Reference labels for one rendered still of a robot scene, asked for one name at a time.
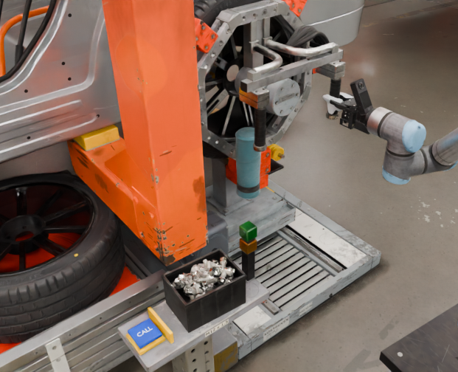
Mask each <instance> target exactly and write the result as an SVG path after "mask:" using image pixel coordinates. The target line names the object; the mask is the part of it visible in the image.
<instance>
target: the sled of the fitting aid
mask: <svg viewBox="0 0 458 372"><path fill-rule="evenodd" d="M295 216H296V208H295V207H294V206H293V205H291V204H289V203H288V202H287V201H285V200H284V199H283V207H281V208H280V209H278V210H275V211H274V212H273V213H270V214H268V215H267V216H264V217H262V218H260V219H259V220H257V221H255V222H253V224H254V225H255V226H257V237H256V239H257V241H259V240H260V239H262V238H265V237H266V236H267V235H270V234H272V233H274V232H275V231H277V230H279V229H281V228H282V227H284V226H286V225H288V224H290V223H291V222H293V221H295ZM240 238H241V237H240V235H239V230H238V231H236V232H234V233H232V234H231V235H229V257H230V256H232V255H234V254H235V253H237V252H239V251H241V249H240Z"/></svg>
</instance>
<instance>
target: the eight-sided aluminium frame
mask: <svg viewBox="0 0 458 372"><path fill-rule="evenodd" d="M289 7H290V6H289V5H287V4H286V3H285V1H281V0H263V1H258V2H255V3H251V4H246V5H243V6H239V7H234V8H231V9H229V8H227V9H226V10H222V11H221V12H220V14H219V15H218V17H216V20H215V22H214V24H213V25H212V26H211V29H212V30H213V31H214V32H215V33H217V34H218V38H217V40H216V41H215V43H214V44H213V45H212V48H211V49H210V51H209V52H208V53H207V54H206V53H203V52H201V51H199V50H196V52H197V64H198V88H199V100H200V112H201V135H202V140H203V141H205V142H207V143H209V144H210V145H211V146H213V147H215V148H217V149H218V150H219V151H221V152H222V153H224V154H226V155H227V156H228V157H230V158H231V159H234V160H236V157H235V148H236V141H235V142H232V143H228V142H226V141H225V140H223V139H221V138H220V137H219V136H217V135H216V134H214V133H212V132H211V131H210V130H208V129H207V103H206V89H205V76H206V74H207V72H208V71H209V70H210V68H211V66H212V65H213V63H214V62H215V60H216V58H217V57H218V56H219V54H220V52H221V50H222V49H223V48H224V46H225V44H226V42H227V41H228V40H229V38H230V36H231V35H232V33H233V32H234V30H235V28H236V27H237V26H240V25H243V24H247V23H250V21H255V20H256V21H259V20H262V19H263V18H266V17H272V16H274V17H275V18H276V19H277V20H278V21H279V22H280V23H281V25H283V26H284V28H286V30H287V31H288V32H289V33H290V34H291V35H293V33H294V31H295V30H296V29H297V28H298V27H300V26H302V25H304V24H303V23H302V22H301V21H300V19H299V18H298V17H297V16H296V14H295V13H294V12H292V11H291V10H289ZM309 45H310V41H309V42H307V43H305V44H303V45H302V46H299V47H297V48H302V49H310V48H313V47H311V46H309ZM306 58H309V57H300V56H295V57H294V63H295V62H297V61H301V60H303V59H306ZM311 78H312V70H309V71H306V72H303V73H301V74H298V75H295V76H294V81H296V82H297V83H298V85H299V89H300V96H299V101H298V103H297V105H296V107H295V108H294V110H293V111H292V112H291V113H289V114H287V115H285V116H283V117H280V116H277V115H275V116H274V118H273V120H272V121H271V122H270V124H269V125H268V127H267V128H266V144H267V146H270V145H272V144H275V143H276V142H279V141H280V140H281V138H282V137H283V136H284V133H285V132H286V130H287V129H288V127H289V125H290V124H291V123H292V121H293V120H294V118H295V116H296V115H297V113H298V112H299V110H300V109H301V107H302V106H303V104H304V102H305V101H306V100H307V99H308V96H309V95H310V90H311V88H312V86H311Z"/></svg>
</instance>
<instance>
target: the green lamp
mask: <svg viewBox="0 0 458 372"><path fill-rule="evenodd" d="M239 235H240V237H242V238H243V239H244V240H246V241H250V240H252V239H253V238H256V237H257V226H255V225H254V224H253V223H251V222H250V221H247V222H246V223H244V224H241V225H240V226H239Z"/></svg>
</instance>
